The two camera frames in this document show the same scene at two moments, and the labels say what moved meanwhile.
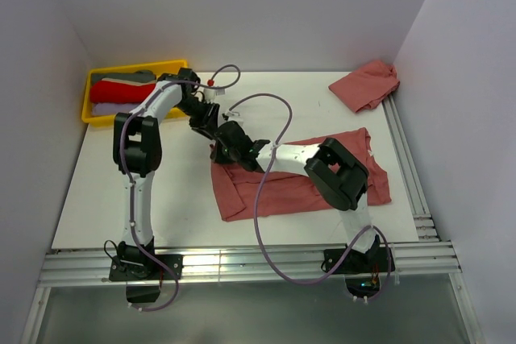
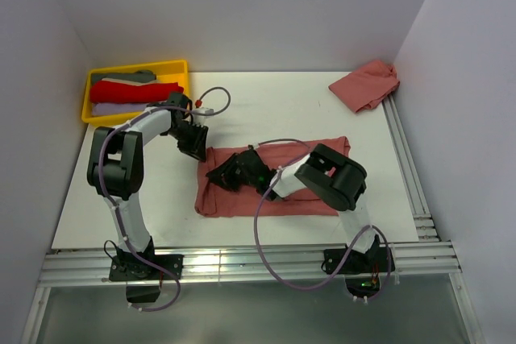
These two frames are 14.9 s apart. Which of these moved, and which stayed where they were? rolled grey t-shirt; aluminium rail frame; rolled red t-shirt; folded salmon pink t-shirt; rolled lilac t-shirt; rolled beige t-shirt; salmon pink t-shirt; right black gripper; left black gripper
Moved: right black gripper; left black gripper; salmon pink t-shirt
Stayed: rolled lilac t-shirt; folded salmon pink t-shirt; aluminium rail frame; rolled red t-shirt; rolled beige t-shirt; rolled grey t-shirt
